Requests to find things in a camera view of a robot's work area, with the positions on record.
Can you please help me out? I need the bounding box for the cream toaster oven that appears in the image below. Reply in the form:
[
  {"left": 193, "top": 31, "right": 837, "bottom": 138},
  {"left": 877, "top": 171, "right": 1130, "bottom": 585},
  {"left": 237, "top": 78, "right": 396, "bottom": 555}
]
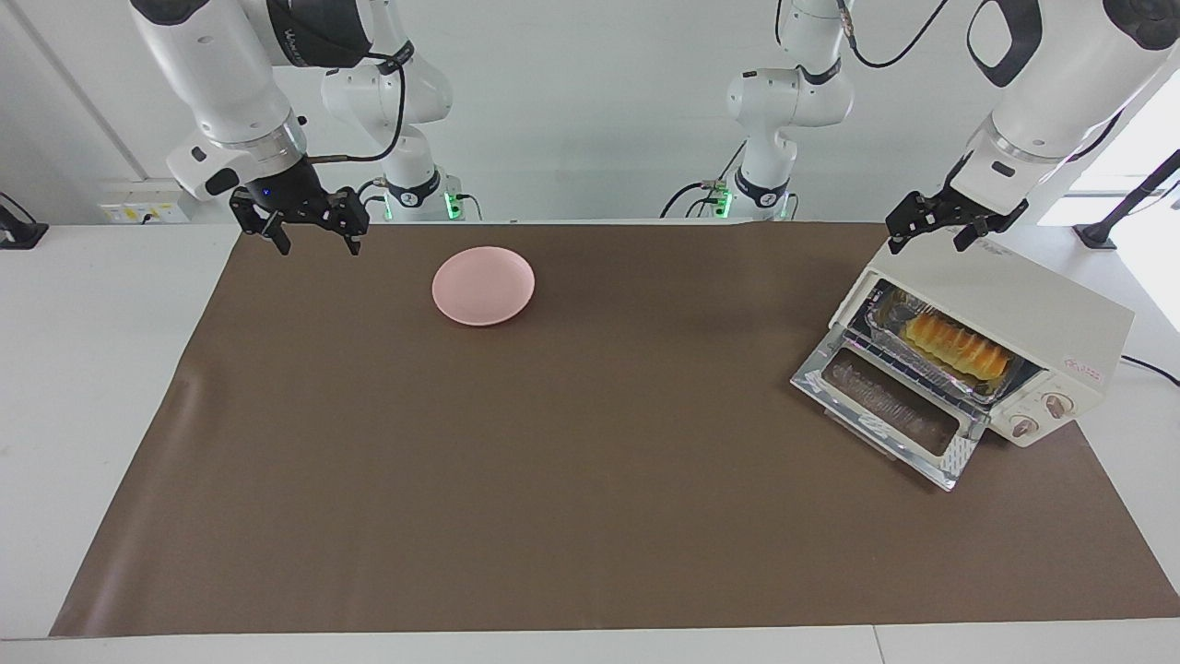
[{"left": 791, "top": 221, "right": 1137, "bottom": 492}]

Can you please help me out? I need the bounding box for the aluminium foil baking tray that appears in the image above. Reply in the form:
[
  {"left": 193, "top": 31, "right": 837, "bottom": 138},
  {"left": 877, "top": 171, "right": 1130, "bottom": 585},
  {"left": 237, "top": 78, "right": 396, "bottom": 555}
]
[{"left": 867, "top": 288, "right": 1024, "bottom": 402}]

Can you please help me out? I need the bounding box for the glass oven door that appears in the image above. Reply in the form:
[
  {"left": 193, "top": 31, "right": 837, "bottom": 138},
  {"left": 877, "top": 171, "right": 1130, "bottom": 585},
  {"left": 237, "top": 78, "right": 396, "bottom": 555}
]
[{"left": 791, "top": 332, "right": 992, "bottom": 492}]

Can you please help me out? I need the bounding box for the black arm base cable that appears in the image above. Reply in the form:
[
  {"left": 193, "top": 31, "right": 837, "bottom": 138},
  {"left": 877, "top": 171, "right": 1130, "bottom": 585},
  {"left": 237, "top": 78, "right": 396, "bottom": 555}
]
[
  {"left": 353, "top": 178, "right": 390, "bottom": 222},
  {"left": 659, "top": 138, "right": 749, "bottom": 220}
]

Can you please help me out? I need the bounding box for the sliced yellow bread loaf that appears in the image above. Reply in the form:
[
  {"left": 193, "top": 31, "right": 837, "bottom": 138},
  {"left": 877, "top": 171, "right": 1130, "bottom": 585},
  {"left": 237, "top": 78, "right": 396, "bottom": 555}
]
[{"left": 902, "top": 312, "right": 1010, "bottom": 381}]

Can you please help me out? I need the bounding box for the black camera stand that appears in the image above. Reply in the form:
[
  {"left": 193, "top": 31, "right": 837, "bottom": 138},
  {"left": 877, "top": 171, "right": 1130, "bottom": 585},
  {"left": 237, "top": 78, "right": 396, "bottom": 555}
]
[{"left": 1074, "top": 148, "right": 1180, "bottom": 252}]

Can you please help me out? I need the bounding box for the white wall socket strip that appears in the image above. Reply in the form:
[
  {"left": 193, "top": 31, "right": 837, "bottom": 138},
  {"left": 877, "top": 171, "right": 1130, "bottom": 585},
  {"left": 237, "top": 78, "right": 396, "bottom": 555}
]
[{"left": 100, "top": 196, "right": 190, "bottom": 225}]

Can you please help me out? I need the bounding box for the black right arm base cable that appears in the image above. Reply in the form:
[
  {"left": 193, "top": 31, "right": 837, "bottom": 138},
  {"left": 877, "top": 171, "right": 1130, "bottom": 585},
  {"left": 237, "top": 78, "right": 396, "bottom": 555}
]
[{"left": 353, "top": 178, "right": 390, "bottom": 222}]

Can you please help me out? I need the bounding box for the black left arm base cable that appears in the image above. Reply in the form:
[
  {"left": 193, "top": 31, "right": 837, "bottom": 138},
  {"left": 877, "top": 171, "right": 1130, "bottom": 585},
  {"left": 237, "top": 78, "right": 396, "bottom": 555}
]
[{"left": 659, "top": 138, "right": 749, "bottom": 220}]

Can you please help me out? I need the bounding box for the black oven power cable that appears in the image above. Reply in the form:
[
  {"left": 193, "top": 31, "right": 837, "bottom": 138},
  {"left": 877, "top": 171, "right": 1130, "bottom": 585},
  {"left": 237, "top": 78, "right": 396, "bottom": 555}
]
[{"left": 1120, "top": 353, "right": 1180, "bottom": 388}]

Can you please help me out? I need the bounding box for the brown table mat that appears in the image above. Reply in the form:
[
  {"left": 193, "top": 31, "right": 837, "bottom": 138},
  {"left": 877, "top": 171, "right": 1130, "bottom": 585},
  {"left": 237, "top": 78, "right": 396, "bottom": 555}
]
[{"left": 49, "top": 221, "right": 1180, "bottom": 637}]

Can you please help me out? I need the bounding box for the pink round plate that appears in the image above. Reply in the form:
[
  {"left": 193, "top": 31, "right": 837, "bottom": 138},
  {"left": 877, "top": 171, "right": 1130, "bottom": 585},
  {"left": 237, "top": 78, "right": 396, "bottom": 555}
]
[{"left": 431, "top": 245, "right": 537, "bottom": 326}]

